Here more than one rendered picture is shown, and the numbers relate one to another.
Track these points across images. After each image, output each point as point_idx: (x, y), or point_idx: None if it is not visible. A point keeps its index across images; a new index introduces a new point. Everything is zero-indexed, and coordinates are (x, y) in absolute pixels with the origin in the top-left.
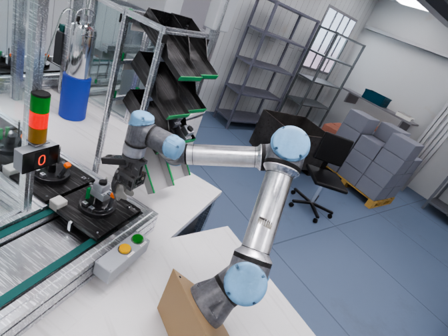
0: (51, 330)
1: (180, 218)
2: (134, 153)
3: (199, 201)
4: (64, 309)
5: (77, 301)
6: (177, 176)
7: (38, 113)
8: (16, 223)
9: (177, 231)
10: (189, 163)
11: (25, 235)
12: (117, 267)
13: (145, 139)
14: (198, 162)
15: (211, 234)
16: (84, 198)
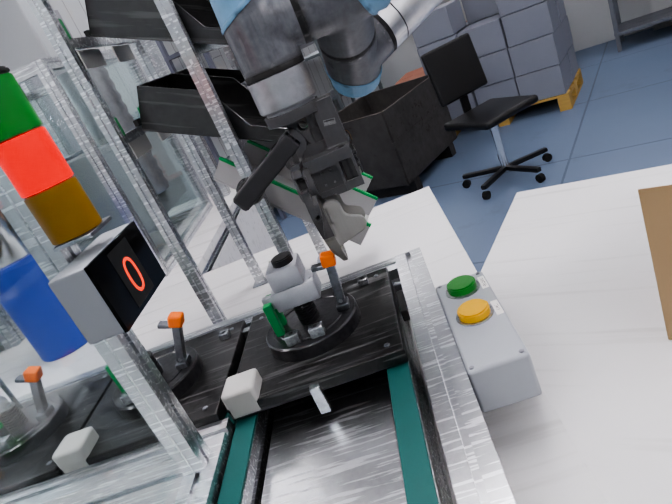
0: None
1: (442, 250)
2: (297, 80)
3: (424, 217)
4: None
5: (541, 488)
6: None
7: (20, 128)
8: (218, 499)
9: (471, 262)
10: (400, 36)
11: (264, 503)
12: (518, 338)
13: (295, 9)
14: (415, 11)
15: (519, 216)
16: (276, 339)
